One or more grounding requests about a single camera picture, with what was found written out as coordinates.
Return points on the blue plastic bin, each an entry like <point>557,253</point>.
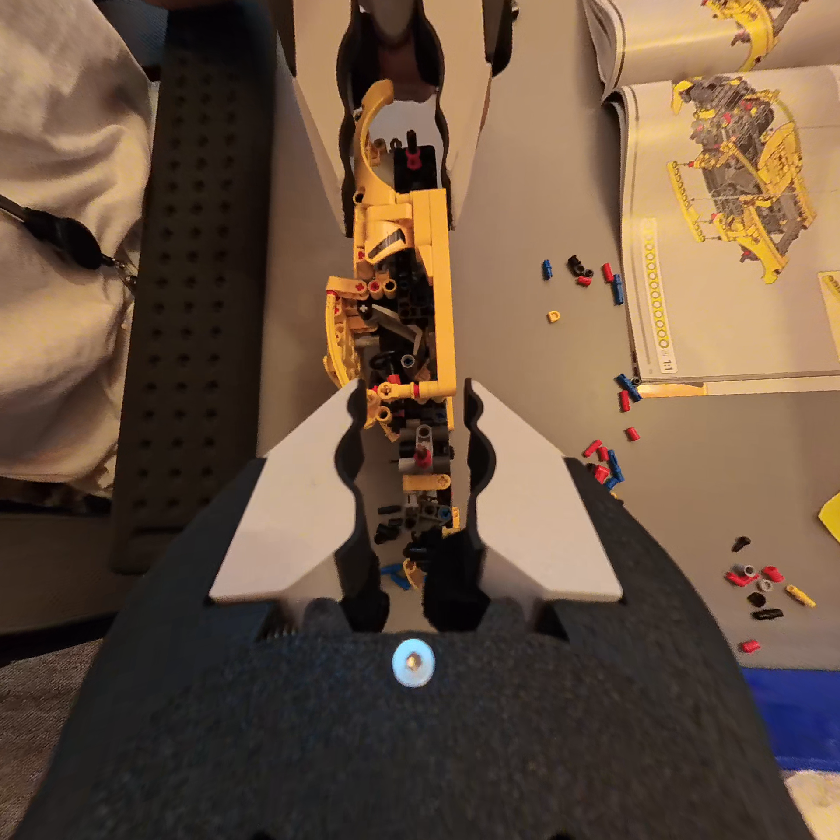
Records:
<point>800,715</point>

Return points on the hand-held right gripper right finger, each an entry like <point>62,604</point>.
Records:
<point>551,525</point>

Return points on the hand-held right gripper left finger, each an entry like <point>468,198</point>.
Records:
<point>282,525</point>

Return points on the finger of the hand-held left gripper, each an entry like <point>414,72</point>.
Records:
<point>466,65</point>
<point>318,65</point>

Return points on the yellow sticky note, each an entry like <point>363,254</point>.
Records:
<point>832,515</point>

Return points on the open instruction booklet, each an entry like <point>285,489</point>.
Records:
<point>722,315</point>

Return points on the black perforated chair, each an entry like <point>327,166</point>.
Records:
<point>197,295</point>

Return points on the large pile of brick pins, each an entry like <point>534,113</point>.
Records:
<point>617,289</point>

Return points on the grey desk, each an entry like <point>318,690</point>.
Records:
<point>525,361</point>

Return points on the yellow brick car model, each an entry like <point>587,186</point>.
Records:
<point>439,295</point>

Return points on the small group of brick pins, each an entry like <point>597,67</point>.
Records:
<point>741,577</point>

